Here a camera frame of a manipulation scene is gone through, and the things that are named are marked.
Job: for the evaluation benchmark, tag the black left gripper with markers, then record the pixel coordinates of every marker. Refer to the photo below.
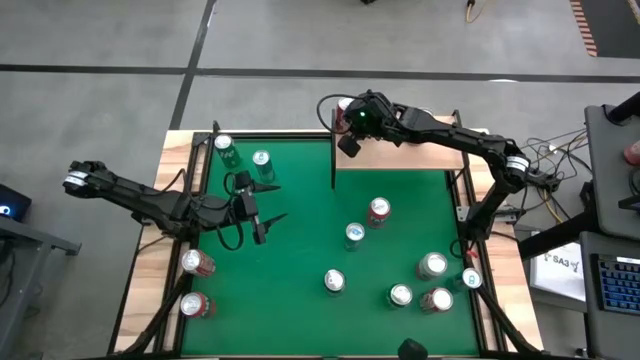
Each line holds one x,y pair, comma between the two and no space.
246,205

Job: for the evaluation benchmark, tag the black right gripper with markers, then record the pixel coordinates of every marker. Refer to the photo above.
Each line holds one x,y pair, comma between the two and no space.
367,122

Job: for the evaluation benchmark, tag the red Coca-Cola can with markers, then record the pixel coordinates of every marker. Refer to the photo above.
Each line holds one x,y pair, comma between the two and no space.
437,300
342,107

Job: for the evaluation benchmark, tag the slim Red Bull can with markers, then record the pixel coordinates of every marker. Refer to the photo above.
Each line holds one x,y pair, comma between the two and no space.
262,165
471,278
354,234

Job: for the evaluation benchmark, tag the red Fanta can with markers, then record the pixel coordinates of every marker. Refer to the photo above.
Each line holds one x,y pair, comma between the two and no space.
378,210

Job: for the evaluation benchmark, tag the green Sprite can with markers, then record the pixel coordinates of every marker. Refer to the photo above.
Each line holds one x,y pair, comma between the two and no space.
400,295
227,150
334,281

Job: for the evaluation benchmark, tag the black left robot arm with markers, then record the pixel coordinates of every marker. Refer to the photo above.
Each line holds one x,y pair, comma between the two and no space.
140,200

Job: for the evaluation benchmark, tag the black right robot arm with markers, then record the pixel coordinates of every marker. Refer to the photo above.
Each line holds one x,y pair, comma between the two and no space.
450,135

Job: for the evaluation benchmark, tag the red soda can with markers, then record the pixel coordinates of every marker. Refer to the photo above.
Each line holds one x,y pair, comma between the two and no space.
194,305
196,262

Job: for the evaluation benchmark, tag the green table mat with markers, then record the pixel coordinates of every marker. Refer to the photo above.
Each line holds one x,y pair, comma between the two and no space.
300,320

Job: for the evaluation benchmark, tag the black power strip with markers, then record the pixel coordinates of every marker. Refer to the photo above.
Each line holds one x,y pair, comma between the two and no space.
547,183

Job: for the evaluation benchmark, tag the black rounded object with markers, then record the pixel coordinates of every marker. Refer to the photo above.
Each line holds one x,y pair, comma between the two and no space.
412,350

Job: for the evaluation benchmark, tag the gray side table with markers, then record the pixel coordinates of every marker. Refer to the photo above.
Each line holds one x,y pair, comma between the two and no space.
30,237

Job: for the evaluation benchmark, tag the white paper sign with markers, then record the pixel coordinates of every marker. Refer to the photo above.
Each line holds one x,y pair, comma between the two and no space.
557,275

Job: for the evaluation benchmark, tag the dark gray desk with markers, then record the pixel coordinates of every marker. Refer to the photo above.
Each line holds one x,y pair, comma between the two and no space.
612,165
600,330

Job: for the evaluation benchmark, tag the black device with blue light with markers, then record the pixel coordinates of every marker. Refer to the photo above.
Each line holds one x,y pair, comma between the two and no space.
12,202

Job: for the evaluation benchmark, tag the black monitor pole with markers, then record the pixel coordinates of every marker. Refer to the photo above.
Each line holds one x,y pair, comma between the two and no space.
627,107

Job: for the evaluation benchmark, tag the black mat with striped edge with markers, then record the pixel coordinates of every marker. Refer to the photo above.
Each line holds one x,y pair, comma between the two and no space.
615,30

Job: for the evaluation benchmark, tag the backlit black keyboard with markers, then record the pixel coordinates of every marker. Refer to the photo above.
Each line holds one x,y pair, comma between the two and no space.
620,285

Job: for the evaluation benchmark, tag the wooden shelf with black frame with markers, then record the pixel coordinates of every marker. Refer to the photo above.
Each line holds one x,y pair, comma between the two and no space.
400,157

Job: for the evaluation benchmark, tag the black metal table frame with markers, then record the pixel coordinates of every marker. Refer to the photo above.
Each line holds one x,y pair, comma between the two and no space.
280,135

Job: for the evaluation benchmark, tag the silver mounting bracket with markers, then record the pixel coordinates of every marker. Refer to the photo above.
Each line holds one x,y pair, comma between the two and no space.
464,213

